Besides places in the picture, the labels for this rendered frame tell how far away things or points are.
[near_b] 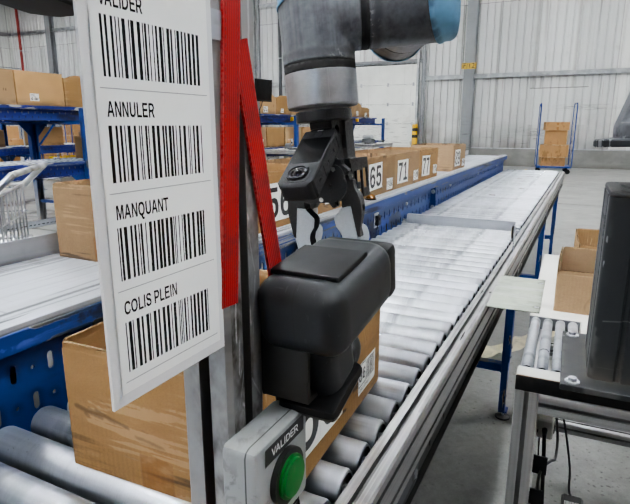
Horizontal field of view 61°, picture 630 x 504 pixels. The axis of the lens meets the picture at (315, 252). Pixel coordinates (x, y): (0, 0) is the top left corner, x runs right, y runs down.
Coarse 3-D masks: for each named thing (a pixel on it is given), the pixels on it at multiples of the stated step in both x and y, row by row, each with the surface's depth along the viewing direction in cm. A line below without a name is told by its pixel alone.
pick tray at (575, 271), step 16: (560, 256) 136; (576, 256) 147; (592, 256) 145; (560, 272) 124; (576, 272) 122; (592, 272) 146; (560, 288) 124; (576, 288) 123; (560, 304) 125; (576, 304) 124
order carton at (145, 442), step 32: (64, 352) 66; (96, 352) 63; (96, 384) 64; (160, 384) 60; (96, 416) 65; (128, 416) 63; (160, 416) 61; (96, 448) 67; (128, 448) 64; (160, 448) 62; (320, 448) 70; (128, 480) 66; (160, 480) 63
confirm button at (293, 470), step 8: (296, 456) 35; (288, 464) 35; (296, 464) 35; (304, 464) 36; (288, 472) 34; (296, 472) 35; (280, 480) 34; (288, 480) 34; (296, 480) 35; (280, 488) 34; (288, 488) 34; (296, 488) 36; (280, 496) 34; (288, 496) 35
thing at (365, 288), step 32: (288, 256) 37; (320, 256) 37; (352, 256) 36; (384, 256) 39; (288, 288) 34; (320, 288) 33; (352, 288) 34; (384, 288) 39; (288, 320) 34; (320, 320) 33; (352, 320) 34; (320, 352) 34; (352, 352) 39; (320, 384) 36; (352, 384) 38; (320, 416) 36
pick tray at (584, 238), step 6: (576, 228) 174; (582, 228) 174; (576, 234) 164; (582, 234) 174; (588, 234) 173; (594, 234) 172; (576, 240) 160; (582, 240) 174; (588, 240) 173; (594, 240) 173; (576, 246) 158; (582, 246) 149; (588, 246) 149; (594, 246) 148
